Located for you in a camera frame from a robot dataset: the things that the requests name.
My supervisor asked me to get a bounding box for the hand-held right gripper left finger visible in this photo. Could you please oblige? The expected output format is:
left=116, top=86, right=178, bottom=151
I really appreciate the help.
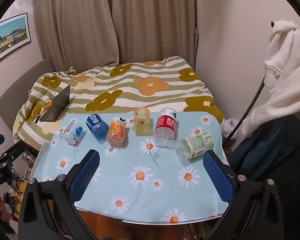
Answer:
left=27, top=149, right=100, bottom=203

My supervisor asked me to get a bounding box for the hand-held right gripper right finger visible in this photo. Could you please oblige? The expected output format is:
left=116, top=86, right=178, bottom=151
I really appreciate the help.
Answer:
left=202, top=150, right=275, bottom=203

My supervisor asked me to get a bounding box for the person's left hand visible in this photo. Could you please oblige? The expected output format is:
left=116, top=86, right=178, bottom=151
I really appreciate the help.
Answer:
left=0, top=195, right=12, bottom=223

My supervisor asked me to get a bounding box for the yellow object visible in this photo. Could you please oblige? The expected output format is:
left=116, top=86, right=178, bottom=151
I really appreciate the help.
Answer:
left=9, top=179, right=28, bottom=219

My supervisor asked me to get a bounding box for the clear bottle with green label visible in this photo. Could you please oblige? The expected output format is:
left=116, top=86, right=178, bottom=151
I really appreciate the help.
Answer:
left=175, top=131, right=215, bottom=166

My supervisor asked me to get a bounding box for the white bottle with blue label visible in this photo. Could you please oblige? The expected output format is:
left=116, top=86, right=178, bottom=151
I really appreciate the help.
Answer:
left=62, top=120, right=86, bottom=145

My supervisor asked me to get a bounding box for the blue plastic bottle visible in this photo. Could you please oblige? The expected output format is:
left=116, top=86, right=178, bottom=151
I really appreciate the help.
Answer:
left=86, top=113, right=110, bottom=144

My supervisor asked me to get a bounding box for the crumpled white bag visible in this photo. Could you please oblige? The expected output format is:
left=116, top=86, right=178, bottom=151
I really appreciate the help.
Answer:
left=223, top=117, right=238, bottom=139

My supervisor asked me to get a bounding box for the orange plastic bottle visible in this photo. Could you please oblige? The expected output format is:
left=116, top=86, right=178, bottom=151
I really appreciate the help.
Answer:
left=106, top=116, right=129, bottom=148

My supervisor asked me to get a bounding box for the grey headboard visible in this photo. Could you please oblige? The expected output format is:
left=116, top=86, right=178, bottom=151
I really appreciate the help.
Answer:
left=0, top=58, right=55, bottom=131

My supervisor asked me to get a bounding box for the light blue daisy tablecloth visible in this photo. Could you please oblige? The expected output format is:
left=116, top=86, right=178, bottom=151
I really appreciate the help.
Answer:
left=30, top=111, right=231, bottom=224

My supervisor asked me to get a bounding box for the dark blue jacket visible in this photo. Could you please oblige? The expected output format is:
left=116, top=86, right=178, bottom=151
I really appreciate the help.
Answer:
left=227, top=114, right=300, bottom=183

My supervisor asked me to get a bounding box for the grey laptop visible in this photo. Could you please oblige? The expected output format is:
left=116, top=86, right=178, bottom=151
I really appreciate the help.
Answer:
left=38, top=84, right=71, bottom=123

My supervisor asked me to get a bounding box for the clear bottle with red label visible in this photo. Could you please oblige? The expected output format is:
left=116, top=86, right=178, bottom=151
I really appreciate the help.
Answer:
left=154, top=108, right=178, bottom=148

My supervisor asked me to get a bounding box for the yellow plastic bottle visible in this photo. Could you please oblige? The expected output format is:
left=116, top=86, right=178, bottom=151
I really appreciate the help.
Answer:
left=132, top=107, right=151, bottom=136

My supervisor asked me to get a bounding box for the white table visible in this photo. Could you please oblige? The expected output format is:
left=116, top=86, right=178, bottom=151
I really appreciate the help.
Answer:
left=30, top=141, right=227, bottom=227

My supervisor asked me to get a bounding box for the striped flower blanket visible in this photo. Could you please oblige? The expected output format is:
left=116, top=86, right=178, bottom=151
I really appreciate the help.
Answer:
left=12, top=56, right=225, bottom=151

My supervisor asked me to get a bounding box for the white hoodie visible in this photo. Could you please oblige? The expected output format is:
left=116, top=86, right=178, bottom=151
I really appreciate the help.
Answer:
left=241, top=20, right=300, bottom=137

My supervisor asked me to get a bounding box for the beige curtain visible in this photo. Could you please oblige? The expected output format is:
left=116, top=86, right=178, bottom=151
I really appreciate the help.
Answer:
left=32, top=0, right=119, bottom=72
left=104, top=0, right=198, bottom=65

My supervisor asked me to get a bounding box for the black cable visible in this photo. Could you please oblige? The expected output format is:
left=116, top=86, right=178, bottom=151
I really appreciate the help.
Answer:
left=225, top=78, right=266, bottom=141

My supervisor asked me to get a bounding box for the framed wall picture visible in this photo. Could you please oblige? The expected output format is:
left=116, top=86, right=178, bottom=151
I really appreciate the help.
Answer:
left=0, top=12, right=32, bottom=68

